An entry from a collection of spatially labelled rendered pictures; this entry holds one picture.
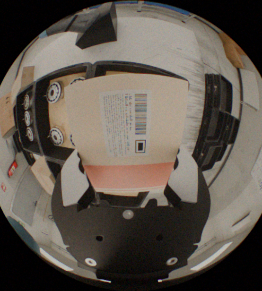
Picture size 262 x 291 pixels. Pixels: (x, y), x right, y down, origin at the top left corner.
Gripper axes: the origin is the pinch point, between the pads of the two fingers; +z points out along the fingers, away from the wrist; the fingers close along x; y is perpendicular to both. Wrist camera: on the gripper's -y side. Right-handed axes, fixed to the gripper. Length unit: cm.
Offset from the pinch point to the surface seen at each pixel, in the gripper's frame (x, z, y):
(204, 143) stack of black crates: 84, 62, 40
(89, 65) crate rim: -10.7, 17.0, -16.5
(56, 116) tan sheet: -34.6, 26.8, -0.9
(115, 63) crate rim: -3.2, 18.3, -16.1
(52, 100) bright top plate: -33.2, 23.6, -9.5
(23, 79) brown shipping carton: -76, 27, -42
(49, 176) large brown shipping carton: -61, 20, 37
